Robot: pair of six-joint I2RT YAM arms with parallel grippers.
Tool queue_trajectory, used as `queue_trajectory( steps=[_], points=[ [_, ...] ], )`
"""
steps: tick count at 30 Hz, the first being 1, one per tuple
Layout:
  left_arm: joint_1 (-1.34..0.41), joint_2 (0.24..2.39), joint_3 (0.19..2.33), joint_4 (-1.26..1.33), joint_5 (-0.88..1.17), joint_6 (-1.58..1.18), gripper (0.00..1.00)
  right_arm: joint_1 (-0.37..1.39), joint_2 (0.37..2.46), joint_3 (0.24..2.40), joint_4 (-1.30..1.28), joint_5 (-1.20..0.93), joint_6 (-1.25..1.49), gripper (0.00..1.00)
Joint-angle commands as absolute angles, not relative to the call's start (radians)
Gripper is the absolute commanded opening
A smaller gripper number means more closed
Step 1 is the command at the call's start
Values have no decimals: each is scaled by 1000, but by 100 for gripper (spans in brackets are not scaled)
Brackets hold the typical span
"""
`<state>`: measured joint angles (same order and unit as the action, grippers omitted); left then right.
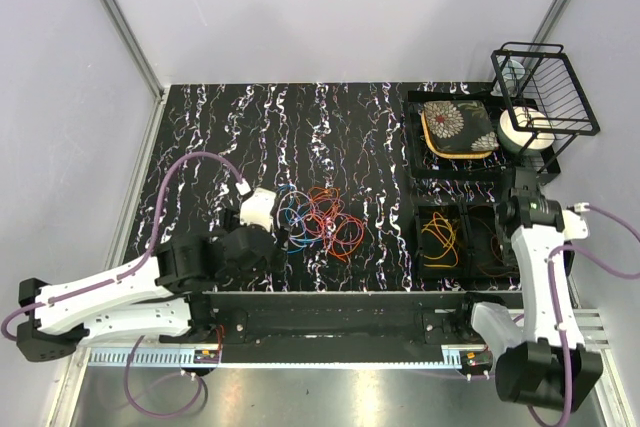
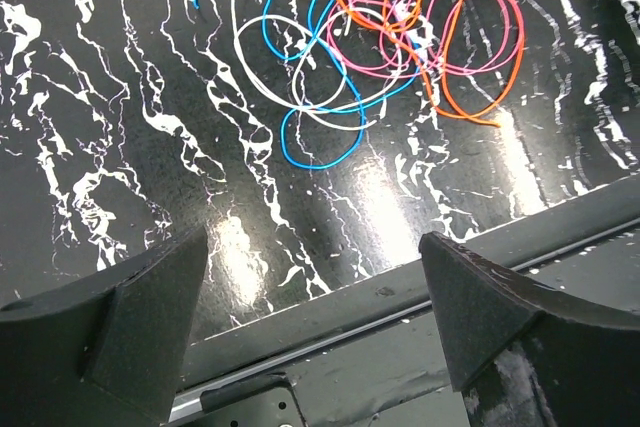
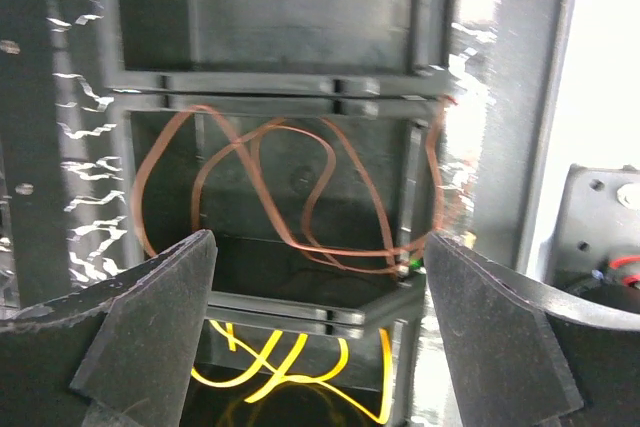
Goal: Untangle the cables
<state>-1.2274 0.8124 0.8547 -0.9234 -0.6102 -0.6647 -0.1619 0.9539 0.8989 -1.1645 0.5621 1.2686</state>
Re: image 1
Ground brown cable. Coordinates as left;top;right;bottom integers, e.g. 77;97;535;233
467;204;521;278

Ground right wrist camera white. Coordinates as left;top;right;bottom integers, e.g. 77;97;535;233
562;202;590;241

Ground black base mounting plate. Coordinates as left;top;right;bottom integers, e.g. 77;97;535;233
159;291;523;345

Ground aluminium rail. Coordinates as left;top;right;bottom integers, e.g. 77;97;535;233
74;309;611;371

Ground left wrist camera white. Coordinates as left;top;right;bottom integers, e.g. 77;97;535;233
236;179;277;232

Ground black bin left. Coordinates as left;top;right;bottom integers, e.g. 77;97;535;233
413;203;470;279

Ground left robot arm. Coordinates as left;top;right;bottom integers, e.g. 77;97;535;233
15;226;289;362

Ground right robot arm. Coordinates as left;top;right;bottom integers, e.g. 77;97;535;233
453;167;603;416

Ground black tray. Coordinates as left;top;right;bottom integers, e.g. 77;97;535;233
403;90;542;182

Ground black marble pattern mat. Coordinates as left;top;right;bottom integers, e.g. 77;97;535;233
124;83;520;292

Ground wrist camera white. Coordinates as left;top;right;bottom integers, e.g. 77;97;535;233
236;179;277;232
562;202;590;241

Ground black bin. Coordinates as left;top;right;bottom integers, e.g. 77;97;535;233
465;204;519;279
413;203;470;279

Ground floral black cushion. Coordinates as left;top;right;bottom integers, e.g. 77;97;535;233
420;100;499;160

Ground blue cable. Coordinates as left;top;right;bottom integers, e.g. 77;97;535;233
274;184;321;254

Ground white cup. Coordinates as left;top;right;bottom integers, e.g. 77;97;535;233
502;59;526;95

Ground black bin middle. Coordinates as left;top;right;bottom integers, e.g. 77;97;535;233
465;204;519;279

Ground yellow cable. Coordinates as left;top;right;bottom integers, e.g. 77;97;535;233
420;211;461;269

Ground black wire dish rack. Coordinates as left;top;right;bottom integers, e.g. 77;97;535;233
491;41;600;185

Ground white plate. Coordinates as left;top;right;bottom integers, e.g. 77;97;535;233
498;106;555;155

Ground left aluminium frame post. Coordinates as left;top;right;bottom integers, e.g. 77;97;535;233
100;0;165;100

